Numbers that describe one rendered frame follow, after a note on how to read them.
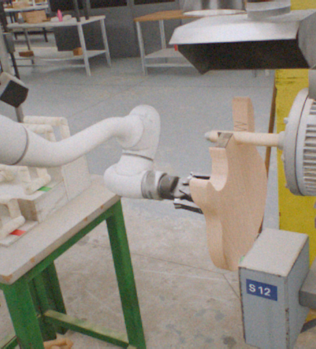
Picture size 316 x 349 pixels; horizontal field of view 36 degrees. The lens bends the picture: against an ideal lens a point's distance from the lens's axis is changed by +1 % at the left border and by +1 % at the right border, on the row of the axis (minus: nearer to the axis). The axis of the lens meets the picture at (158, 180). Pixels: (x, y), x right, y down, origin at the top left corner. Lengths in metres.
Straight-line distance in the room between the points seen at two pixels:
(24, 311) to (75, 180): 0.52
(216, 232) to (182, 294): 1.54
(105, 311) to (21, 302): 1.25
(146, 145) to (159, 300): 1.42
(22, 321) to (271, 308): 0.82
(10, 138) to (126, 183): 0.48
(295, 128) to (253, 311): 0.39
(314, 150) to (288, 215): 1.28
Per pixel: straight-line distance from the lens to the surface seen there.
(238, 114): 1.32
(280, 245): 1.04
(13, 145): 1.11
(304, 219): 2.34
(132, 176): 1.46
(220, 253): 1.27
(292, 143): 1.08
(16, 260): 1.52
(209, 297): 2.72
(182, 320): 2.60
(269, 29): 1.13
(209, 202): 1.14
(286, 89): 2.13
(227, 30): 1.17
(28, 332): 1.60
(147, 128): 1.47
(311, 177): 1.10
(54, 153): 1.22
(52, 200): 1.73
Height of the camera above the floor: 1.68
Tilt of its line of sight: 24 degrees down
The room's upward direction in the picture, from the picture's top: 8 degrees counter-clockwise
